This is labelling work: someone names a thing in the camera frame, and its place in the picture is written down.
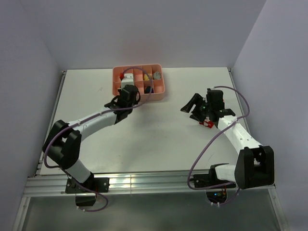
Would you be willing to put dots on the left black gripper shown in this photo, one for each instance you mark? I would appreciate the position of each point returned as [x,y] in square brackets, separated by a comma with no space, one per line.
[119,91]

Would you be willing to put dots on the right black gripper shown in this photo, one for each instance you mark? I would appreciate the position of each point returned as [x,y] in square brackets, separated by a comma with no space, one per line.
[197,99]

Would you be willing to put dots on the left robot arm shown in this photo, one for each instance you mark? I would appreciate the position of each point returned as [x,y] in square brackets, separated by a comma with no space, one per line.
[62,146]

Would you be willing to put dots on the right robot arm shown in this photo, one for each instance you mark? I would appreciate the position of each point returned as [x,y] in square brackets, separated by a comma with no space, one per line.
[255,162]

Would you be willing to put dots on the dark navy rolled sock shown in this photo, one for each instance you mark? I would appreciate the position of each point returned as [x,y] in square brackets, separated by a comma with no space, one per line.
[148,90]

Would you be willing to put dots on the yellow rolled sock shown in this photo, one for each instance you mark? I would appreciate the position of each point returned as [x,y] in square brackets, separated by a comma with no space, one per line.
[147,77]

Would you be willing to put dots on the pink divided organizer box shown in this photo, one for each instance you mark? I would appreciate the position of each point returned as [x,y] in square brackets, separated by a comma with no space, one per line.
[138,72]

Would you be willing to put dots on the red christmas sock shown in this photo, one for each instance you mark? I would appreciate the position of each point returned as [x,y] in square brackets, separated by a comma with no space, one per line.
[207,123]

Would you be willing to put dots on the grey rolled sock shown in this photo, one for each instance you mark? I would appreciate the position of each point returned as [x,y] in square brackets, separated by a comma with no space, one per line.
[157,75]

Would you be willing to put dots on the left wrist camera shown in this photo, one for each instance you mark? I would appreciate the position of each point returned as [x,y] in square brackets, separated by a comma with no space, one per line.
[126,79]

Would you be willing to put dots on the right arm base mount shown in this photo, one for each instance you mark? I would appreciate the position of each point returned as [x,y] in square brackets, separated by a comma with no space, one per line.
[206,180]

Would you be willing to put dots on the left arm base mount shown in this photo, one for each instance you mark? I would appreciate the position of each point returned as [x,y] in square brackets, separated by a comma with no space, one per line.
[88,193]

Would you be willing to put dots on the aluminium front rail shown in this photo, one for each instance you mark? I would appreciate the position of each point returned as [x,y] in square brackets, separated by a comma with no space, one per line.
[121,183]

